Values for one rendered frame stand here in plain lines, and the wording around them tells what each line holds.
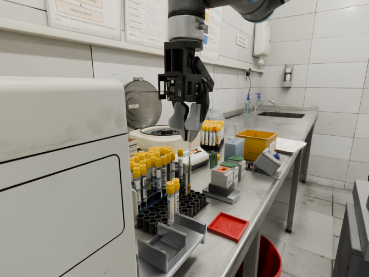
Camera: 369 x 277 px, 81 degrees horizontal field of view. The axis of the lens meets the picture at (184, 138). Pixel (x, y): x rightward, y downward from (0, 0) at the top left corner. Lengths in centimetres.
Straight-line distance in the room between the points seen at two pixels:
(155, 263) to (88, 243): 18
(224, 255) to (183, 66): 36
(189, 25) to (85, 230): 38
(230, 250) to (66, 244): 33
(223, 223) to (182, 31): 40
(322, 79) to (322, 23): 58
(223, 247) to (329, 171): 269
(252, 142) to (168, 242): 58
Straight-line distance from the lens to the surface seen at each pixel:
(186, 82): 43
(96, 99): 17
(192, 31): 46
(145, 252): 37
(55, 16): 90
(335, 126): 295
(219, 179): 59
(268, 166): 76
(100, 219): 20
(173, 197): 44
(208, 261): 43
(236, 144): 76
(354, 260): 57
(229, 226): 51
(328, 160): 304
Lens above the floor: 117
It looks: 14 degrees down
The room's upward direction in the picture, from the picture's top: straight up
